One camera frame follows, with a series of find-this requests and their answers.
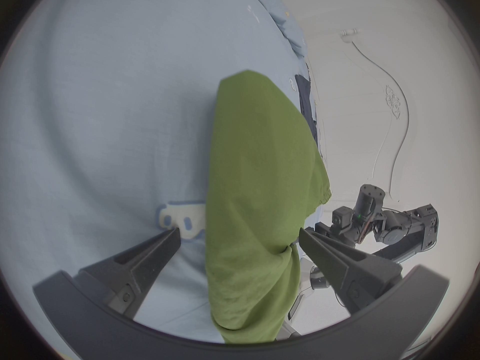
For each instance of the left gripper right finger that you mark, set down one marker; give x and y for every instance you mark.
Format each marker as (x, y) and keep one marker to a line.
(348, 268)

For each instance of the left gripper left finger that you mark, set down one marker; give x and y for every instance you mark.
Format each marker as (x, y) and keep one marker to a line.
(138, 264)

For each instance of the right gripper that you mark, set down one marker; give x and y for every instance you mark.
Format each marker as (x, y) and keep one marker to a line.
(347, 234)

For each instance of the green shorts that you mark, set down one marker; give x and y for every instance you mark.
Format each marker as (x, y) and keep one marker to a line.
(255, 182)

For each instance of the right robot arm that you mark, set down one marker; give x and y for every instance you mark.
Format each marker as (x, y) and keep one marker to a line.
(397, 227)

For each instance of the dark blue T-shirt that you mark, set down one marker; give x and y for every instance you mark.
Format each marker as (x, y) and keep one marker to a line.
(305, 103)

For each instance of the pale blue quilt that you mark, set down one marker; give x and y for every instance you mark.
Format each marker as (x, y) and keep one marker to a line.
(285, 17)

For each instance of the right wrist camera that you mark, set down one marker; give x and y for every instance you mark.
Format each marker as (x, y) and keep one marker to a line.
(342, 216)

